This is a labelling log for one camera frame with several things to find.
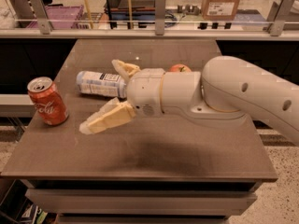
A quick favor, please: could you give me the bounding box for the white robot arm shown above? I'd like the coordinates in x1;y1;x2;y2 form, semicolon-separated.
79;56;299;145

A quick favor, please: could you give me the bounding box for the middle metal railing post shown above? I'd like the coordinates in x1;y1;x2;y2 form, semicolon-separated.
155;0;166;35

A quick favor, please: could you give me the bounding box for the red coke can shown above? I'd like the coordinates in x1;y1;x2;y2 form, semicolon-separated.
27;77;68;126

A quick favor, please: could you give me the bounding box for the left metal railing post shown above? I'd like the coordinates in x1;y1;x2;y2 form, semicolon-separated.
30;0;52;35

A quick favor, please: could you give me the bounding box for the metal railing post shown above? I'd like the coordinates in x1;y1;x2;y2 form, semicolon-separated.
155;0;166;35
30;0;52;35
267;0;299;36

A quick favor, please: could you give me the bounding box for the right metal railing post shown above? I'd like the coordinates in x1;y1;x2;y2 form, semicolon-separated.
267;0;299;36

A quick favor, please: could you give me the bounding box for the purple plastic crate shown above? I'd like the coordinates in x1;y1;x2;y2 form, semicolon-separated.
26;5;85;30

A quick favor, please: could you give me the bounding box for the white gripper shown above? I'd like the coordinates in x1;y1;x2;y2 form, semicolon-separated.
79;60;165;134

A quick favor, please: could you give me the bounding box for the yellow broom handle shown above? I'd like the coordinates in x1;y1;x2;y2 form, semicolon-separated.
84;0;93;29

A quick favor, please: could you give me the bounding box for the clear plastic water bottle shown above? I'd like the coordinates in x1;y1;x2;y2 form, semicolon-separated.
76;71;126;99

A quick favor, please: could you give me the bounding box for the grey drawer cabinet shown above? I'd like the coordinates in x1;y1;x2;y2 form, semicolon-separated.
26;189;257;217

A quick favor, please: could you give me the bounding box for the orange blue cart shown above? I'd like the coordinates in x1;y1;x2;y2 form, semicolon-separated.
104;0;155;24

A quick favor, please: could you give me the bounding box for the red apple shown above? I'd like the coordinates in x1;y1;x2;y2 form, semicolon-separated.
169;64;191;72

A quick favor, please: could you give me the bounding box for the cardboard box with label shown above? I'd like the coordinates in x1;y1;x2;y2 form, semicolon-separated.
201;0;240;21

